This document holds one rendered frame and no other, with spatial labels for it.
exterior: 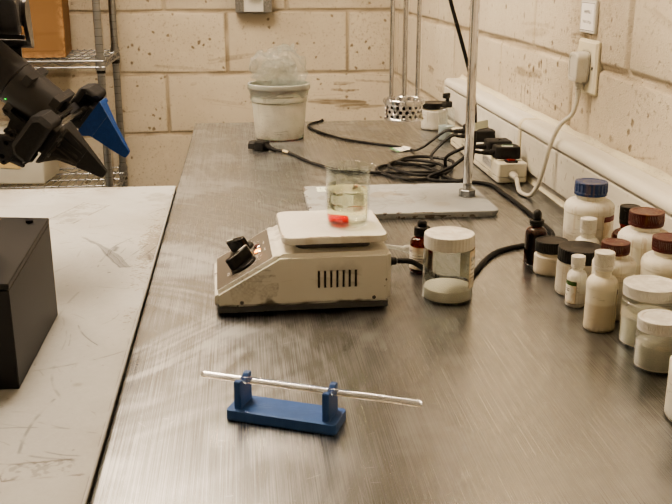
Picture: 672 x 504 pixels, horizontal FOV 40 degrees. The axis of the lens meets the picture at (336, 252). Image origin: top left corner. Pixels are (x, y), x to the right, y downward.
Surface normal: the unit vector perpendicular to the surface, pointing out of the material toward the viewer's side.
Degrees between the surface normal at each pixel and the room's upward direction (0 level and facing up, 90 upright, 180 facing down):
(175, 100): 90
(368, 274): 90
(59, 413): 0
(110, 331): 0
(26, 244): 4
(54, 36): 89
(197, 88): 90
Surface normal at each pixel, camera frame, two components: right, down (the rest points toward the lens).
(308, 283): 0.13, 0.29
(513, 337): 0.00, -0.96
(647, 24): -0.99, 0.03
